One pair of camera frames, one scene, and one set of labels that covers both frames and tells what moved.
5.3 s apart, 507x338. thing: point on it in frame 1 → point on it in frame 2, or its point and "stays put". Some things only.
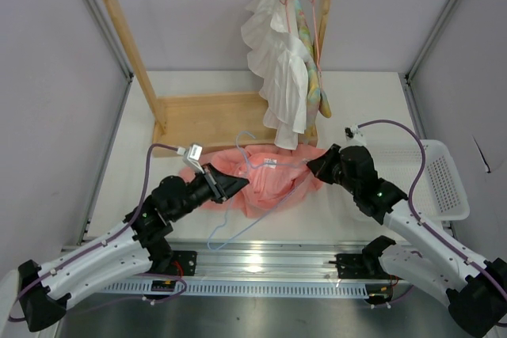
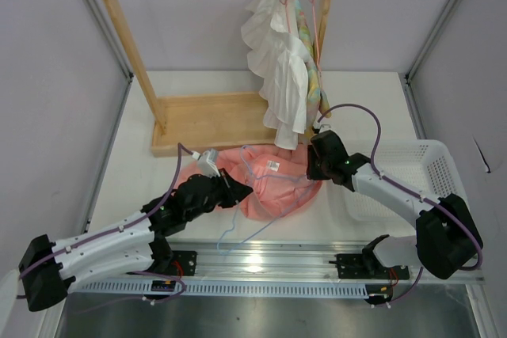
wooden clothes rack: [191, 124] stays put
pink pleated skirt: [279, 179] stays put
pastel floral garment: [316, 96] stays put
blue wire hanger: [231, 202] → [272, 220]
